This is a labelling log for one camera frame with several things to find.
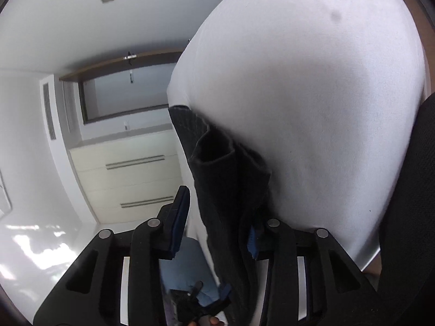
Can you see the person's left hand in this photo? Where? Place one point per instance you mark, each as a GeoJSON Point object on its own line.
{"type": "Point", "coordinates": [213, 320]}

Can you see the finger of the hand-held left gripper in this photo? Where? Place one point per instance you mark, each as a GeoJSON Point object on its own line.
{"type": "Point", "coordinates": [225, 292]}

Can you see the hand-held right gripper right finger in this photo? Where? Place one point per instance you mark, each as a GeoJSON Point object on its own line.
{"type": "Point", "coordinates": [253, 241]}

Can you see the brown door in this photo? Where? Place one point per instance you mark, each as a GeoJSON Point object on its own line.
{"type": "Point", "coordinates": [102, 68]}

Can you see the black pants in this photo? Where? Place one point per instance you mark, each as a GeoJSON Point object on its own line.
{"type": "Point", "coordinates": [221, 193]}

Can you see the cream wardrobe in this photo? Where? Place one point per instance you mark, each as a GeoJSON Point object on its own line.
{"type": "Point", "coordinates": [129, 183]}

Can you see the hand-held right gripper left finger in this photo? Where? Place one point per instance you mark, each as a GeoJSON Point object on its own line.
{"type": "Point", "coordinates": [180, 217]}

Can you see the white bed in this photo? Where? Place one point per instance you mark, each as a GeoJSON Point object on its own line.
{"type": "Point", "coordinates": [306, 91]}

